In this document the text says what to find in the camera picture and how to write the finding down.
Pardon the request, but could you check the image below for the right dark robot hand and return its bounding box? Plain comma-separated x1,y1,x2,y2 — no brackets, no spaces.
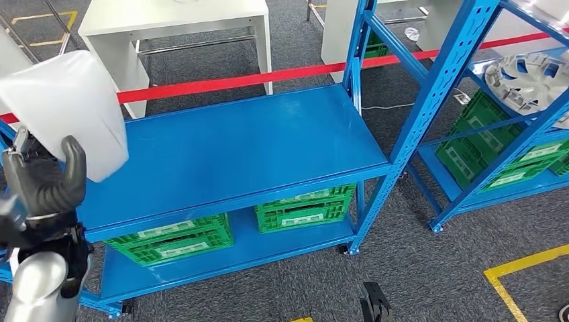
360,281,393,322

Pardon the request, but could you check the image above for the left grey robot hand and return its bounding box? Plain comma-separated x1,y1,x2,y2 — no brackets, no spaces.
2,129,87,219

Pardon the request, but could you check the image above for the white plastic shell part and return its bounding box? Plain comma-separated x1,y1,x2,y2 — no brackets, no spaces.
0,50,130,184

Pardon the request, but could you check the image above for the blue metal shelf rack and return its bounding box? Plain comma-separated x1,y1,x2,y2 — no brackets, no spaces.
0,0,505,320
407,0,569,234

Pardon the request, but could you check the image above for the green plastic crate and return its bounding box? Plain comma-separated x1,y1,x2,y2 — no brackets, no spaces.
549,153,569,177
256,200,353,235
364,28,393,60
434,133,562,192
254,184,358,219
451,89,569,165
119,229,235,268
103,213,233,251

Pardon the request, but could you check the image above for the red barrier belt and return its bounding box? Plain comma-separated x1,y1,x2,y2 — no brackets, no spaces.
0,26,569,125

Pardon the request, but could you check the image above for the white floor cable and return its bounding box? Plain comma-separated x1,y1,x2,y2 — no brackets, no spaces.
360,101,459,111

